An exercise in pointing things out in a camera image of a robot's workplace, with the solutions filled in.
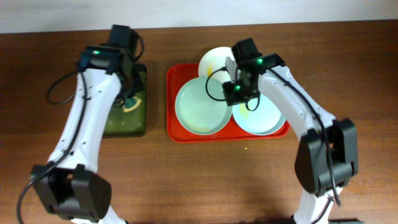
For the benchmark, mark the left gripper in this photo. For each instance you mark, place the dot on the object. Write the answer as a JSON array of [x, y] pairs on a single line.
[[130, 82]]

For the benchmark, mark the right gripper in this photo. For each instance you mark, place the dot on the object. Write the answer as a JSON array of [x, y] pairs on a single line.
[[229, 100]]

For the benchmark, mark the green and yellow sponge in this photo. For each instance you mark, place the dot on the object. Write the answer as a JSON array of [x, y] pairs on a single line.
[[130, 104]]

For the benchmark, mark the white plate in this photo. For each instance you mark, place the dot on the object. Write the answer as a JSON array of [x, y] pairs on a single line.
[[214, 60]]

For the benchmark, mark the light green plate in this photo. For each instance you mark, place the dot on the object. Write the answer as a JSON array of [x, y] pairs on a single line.
[[200, 108]]

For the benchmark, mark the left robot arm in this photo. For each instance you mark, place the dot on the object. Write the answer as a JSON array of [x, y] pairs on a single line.
[[68, 185]]

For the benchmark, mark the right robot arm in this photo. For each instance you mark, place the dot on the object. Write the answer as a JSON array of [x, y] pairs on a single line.
[[327, 156]]

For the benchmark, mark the red plastic tray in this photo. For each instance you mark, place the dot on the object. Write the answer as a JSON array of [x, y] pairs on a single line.
[[177, 75]]

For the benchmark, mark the black tray with green water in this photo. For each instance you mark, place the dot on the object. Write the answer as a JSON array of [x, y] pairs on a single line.
[[132, 124]]

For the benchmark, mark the light blue plate right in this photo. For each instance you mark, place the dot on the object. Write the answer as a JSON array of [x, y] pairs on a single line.
[[266, 119]]

